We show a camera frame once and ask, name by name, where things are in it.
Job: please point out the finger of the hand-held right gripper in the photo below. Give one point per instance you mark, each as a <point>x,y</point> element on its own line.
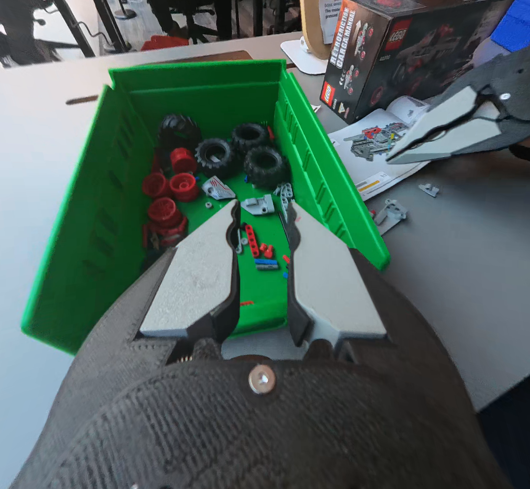
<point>443,114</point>
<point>455,139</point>

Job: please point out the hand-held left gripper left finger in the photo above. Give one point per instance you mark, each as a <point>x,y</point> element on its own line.
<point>194,278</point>

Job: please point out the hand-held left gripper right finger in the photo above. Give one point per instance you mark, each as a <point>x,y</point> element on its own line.
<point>331,290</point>

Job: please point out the instruction booklet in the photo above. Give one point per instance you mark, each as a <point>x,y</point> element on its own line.
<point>372,166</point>

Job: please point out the green plastic bin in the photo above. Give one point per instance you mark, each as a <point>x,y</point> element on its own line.
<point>66,282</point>

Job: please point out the black toy set box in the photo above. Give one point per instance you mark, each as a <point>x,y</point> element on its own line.
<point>414,42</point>

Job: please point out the red wheel hubs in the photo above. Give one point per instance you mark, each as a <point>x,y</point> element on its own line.
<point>169,236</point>

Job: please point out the blue plastic box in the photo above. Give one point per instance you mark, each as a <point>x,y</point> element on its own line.
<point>513,25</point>

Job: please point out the small grey brick piece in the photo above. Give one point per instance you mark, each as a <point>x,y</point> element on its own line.
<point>429,189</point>

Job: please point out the red holed beam piece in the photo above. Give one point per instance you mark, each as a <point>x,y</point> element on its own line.
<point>251,240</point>

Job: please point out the grey axle piece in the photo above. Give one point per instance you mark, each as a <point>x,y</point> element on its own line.
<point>266,267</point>

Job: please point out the blue pin piece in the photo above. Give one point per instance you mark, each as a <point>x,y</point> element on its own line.
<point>265,261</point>

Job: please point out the red toy wheel rim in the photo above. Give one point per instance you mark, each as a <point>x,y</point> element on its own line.
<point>155,185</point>
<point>182,160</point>
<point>184,187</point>
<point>164,212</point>

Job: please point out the red connector pins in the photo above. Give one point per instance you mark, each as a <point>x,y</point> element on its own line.
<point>268,251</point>

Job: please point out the grey panel piece red streaks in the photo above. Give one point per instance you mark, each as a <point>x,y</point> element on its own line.
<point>218,189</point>

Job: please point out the grey angular brick piece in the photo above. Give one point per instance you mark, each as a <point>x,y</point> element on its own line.
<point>259,204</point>

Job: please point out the light grey beam pieces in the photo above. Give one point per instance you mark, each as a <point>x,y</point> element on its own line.
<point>285,196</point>

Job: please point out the black rubber toy tire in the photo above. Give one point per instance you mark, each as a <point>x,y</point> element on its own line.
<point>178,131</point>
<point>249,136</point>
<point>266,167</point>
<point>213,158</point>

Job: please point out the white stand base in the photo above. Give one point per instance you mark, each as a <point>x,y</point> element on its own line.
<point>302,56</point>

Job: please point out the cardboard poster stand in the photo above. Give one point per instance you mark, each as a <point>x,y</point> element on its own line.
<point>310,9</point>

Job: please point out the grey bracket assembly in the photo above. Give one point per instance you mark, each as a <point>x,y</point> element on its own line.
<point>391,212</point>

